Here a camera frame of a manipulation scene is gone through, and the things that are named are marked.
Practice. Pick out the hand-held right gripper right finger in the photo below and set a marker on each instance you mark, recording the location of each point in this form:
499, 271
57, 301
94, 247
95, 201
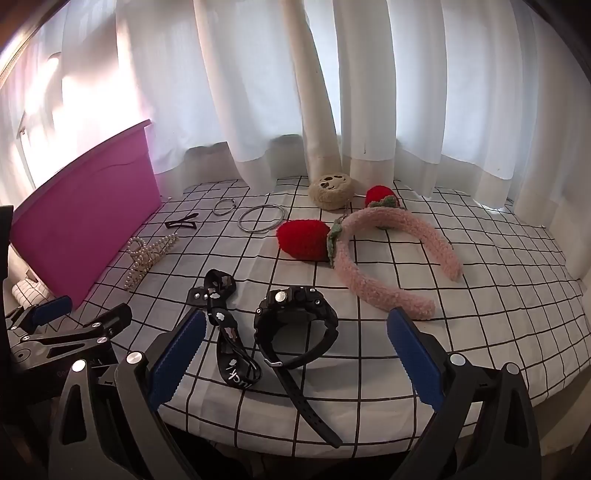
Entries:
415, 355

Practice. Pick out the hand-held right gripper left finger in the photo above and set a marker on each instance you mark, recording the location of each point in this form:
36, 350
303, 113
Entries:
178, 355

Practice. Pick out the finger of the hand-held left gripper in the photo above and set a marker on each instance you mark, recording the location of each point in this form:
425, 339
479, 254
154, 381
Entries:
108, 323
53, 307

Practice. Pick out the pearl hair claw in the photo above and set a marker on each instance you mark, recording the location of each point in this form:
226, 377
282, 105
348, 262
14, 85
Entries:
138, 251

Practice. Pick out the pink fuzzy strawberry headband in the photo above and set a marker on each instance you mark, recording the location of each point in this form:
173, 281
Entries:
369, 281

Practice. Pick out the pink plastic bin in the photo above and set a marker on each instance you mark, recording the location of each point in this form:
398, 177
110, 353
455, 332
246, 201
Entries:
83, 221

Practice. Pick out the black eyeglasses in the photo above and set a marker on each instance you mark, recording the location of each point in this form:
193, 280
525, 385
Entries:
173, 225

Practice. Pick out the black digital wristwatch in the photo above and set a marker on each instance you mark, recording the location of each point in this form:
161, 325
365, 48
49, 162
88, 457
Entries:
295, 300

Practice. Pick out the large silver bangle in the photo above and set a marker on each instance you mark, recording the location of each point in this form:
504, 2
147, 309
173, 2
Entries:
241, 223

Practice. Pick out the small silver bangle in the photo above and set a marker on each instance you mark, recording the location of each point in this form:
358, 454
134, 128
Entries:
216, 211

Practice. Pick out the white curtain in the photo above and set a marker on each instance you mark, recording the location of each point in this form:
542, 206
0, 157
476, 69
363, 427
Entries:
415, 92

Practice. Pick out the beige curtain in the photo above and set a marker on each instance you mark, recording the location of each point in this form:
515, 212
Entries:
318, 101

